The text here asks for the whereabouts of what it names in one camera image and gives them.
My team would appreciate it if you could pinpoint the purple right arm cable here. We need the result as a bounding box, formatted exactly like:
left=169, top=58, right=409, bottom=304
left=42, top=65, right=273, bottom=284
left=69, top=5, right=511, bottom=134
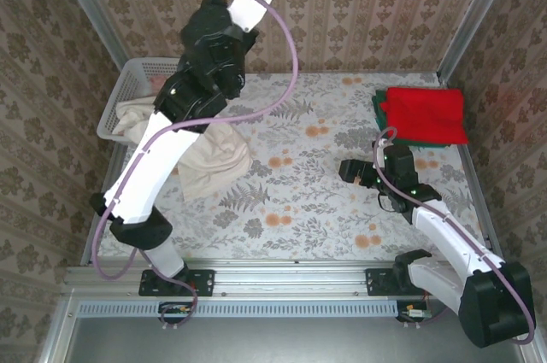
left=373, top=126, right=538, bottom=346

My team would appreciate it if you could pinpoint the cream t-shirt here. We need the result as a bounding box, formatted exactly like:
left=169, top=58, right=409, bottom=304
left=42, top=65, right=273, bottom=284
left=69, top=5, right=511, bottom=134
left=113, top=96, right=254, bottom=204

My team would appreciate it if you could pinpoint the grey metal panel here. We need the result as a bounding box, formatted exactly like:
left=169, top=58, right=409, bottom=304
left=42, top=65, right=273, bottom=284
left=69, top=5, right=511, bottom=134
left=40, top=315, right=538, bottom=363

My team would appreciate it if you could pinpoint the aluminium corner post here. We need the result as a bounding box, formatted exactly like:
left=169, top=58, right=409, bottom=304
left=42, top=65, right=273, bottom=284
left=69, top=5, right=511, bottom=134
left=47, top=0, right=132, bottom=67
left=436, top=0, right=523, bottom=80

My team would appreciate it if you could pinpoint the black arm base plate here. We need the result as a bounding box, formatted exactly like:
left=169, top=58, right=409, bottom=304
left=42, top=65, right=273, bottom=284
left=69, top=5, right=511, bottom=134
left=138, top=267, right=215, bottom=298
left=365, top=267, right=414, bottom=298

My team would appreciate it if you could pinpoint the white plastic basket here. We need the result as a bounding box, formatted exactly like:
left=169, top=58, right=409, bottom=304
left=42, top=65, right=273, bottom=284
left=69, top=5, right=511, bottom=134
left=97, top=56, right=185, bottom=143

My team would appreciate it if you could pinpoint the aluminium side rail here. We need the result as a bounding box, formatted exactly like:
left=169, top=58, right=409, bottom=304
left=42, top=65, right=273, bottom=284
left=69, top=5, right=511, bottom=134
left=79, top=140, right=127, bottom=268
left=461, top=143, right=505, bottom=264

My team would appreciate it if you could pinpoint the pink t-shirt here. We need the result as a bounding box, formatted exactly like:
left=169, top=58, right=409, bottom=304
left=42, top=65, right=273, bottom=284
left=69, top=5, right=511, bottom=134
left=144, top=74, right=170, bottom=97

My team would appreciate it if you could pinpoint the floral tablecloth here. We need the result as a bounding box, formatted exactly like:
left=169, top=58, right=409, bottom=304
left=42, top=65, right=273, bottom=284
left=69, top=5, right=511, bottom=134
left=96, top=72, right=491, bottom=261

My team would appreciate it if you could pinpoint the aluminium front rail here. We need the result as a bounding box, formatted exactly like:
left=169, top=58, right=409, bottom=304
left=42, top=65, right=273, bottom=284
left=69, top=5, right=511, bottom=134
left=62, top=258, right=526, bottom=298

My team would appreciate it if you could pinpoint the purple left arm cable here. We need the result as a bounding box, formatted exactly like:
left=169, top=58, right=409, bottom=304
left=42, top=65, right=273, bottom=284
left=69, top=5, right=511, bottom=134
left=90, top=0, right=299, bottom=332

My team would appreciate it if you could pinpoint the red t-shirt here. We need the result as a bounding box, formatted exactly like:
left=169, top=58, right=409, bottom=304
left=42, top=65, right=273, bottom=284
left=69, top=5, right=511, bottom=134
left=381, top=86, right=470, bottom=145

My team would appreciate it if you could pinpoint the green folded t-shirt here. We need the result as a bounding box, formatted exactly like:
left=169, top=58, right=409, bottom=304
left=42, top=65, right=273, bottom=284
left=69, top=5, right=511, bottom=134
left=370, top=89, right=458, bottom=150

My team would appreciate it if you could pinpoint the grey slotted cable duct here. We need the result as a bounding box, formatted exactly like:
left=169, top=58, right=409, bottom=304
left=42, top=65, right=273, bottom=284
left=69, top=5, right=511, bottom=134
left=78, top=298, right=407, bottom=319

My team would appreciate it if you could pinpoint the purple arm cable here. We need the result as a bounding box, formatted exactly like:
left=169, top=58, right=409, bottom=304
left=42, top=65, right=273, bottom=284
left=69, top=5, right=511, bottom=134
left=373, top=126, right=538, bottom=346
left=90, top=0, right=299, bottom=332

